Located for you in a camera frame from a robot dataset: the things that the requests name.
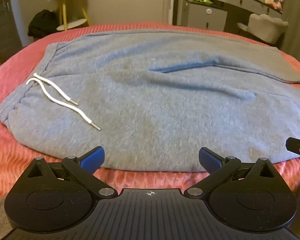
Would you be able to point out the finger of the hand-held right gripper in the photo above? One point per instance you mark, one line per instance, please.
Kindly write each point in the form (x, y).
(296, 145)

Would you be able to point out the green leaf-shaped item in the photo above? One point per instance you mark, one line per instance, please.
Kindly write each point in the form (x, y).
(202, 1)

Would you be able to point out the pink plush toy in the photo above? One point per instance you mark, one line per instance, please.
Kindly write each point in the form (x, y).
(275, 4)

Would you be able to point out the grey pants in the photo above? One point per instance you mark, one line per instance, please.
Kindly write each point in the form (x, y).
(152, 105)

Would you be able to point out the grey vanity desk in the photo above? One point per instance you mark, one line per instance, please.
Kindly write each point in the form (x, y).
(242, 1)

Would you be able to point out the beige knit cloth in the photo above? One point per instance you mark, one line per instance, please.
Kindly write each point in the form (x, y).
(0, 215)

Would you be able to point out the pink ribbed bedspread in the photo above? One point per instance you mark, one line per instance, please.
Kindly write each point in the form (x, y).
(12, 155)

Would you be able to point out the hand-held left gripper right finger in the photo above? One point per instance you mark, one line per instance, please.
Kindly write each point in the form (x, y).
(210, 158)

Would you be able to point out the grey cabinet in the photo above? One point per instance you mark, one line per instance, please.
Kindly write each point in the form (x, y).
(205, 17)

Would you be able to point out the cream upholstered chair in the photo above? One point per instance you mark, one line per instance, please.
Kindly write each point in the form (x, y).
(266, 28)

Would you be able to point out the yellow side table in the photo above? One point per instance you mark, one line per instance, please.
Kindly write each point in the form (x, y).
(64, 10)

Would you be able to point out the black bag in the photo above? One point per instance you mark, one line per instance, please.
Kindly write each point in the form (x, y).
(41, 23)

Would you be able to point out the dark door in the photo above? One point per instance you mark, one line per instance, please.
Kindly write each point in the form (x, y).
(1, 25)

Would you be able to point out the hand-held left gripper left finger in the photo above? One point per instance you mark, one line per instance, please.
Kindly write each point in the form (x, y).
(95, 158)

